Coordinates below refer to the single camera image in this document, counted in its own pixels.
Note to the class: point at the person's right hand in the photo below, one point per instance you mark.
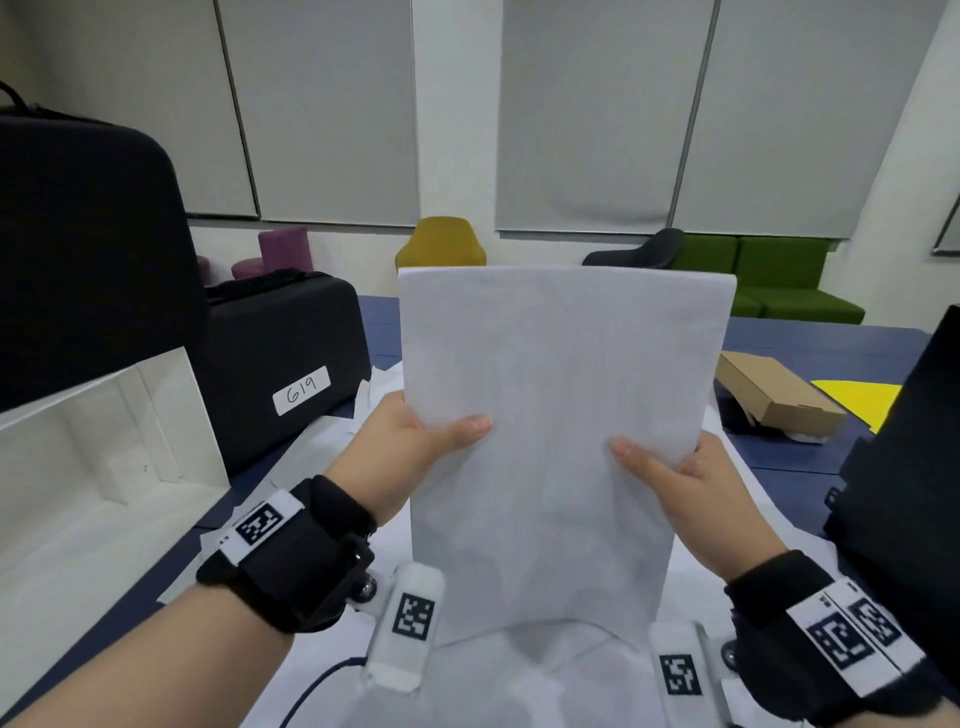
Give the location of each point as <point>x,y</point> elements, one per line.
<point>712,510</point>

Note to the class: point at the person's left hand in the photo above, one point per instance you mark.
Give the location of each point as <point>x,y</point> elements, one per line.
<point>390,457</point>

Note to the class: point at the yellow folder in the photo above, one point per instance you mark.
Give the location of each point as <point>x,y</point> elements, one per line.
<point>862,401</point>

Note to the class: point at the neat white paper sheaf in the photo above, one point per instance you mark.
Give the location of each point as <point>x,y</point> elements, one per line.
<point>562,360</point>

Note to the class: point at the pile of white papers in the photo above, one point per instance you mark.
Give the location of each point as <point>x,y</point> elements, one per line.
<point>540,690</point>

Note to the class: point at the brown cardboard box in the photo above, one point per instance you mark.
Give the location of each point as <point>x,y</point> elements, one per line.
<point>772,386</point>

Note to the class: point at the black case with white label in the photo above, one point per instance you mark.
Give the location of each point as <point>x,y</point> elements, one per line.
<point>285,337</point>

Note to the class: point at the black fabric bag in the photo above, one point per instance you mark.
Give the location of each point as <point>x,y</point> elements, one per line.
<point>907,487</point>

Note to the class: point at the yellow armchair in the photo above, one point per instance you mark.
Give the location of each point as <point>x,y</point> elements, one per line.
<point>442,244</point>

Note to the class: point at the tall purple stool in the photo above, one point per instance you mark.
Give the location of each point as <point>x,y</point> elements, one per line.
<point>285,251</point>

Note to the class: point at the low purple stool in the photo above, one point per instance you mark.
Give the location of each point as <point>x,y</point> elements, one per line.
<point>204,270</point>
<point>246,270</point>

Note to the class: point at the green sofa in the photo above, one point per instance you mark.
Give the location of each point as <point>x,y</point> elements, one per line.
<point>787,285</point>

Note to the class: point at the black armchair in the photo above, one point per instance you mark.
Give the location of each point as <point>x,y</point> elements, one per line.
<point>652,251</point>

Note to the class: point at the open white box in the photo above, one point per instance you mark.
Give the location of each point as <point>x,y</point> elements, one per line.
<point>75,487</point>

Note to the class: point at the large black carrying case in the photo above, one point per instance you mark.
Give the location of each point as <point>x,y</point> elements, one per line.
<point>90,262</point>

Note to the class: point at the grey roller blind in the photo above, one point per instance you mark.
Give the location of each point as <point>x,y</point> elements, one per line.
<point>127,97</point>
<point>810,112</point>
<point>600,112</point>
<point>322,105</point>
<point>951,225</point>

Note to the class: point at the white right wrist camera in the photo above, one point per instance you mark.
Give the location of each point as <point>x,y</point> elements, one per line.
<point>671,637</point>

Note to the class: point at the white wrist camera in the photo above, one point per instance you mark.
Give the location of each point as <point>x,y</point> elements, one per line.
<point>671,637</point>
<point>390,664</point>

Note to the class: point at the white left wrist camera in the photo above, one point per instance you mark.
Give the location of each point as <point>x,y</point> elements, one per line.
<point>390,664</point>

